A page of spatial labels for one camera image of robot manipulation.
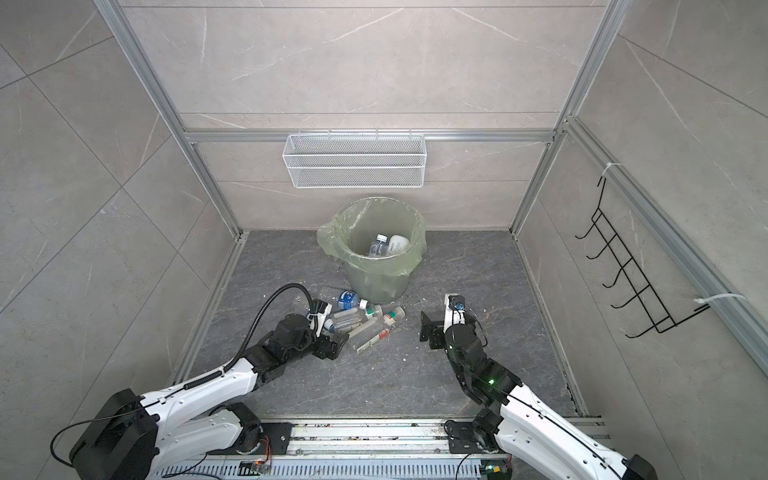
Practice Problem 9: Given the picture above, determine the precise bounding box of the clear bottle red label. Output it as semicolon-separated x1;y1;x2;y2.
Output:
346;306;406;354

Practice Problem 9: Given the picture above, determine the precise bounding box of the white labelled opaque bottle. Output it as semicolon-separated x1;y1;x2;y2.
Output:
387;235;410;256

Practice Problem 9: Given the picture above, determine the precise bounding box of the clear bottle blue cap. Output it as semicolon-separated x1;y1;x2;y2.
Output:
368;234;388;258

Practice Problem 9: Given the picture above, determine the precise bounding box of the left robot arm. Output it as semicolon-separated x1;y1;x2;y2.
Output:
67;314;349;479

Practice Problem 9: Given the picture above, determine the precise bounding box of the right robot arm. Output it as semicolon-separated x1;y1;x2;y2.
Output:
419;309;658;479

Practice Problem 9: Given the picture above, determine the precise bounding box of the green bin with bag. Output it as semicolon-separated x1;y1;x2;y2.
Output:
317;197;427;303

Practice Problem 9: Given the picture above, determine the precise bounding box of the clear bottle blue label top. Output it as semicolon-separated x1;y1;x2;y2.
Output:
337;290;368;311

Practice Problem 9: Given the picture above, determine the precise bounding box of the clear bottle green ring cap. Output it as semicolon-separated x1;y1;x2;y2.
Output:
324;305;383;334

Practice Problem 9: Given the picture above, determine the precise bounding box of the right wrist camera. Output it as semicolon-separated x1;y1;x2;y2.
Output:
443;294;466;331

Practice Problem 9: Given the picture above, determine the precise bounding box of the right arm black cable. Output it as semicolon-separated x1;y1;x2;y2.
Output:
464;308;488;349

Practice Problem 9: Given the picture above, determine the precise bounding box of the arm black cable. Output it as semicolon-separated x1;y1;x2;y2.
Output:
49;283;314;469
464;308;488;349

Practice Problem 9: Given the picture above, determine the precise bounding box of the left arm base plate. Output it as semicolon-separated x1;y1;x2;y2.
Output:
221;422;293;456

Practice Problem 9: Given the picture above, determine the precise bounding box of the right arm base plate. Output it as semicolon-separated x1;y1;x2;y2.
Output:
443;419;498;454

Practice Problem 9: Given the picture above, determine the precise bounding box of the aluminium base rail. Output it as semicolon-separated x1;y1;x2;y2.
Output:
113;418;622;480

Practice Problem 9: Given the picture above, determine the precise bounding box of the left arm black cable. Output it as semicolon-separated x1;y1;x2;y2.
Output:
49;283;314;469

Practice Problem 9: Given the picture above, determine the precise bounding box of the white wire mesh basket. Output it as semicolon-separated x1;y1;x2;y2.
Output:
282;133;428;189

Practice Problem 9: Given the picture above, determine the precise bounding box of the black wire hook rack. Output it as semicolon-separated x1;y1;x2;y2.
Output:
575;177;711;339

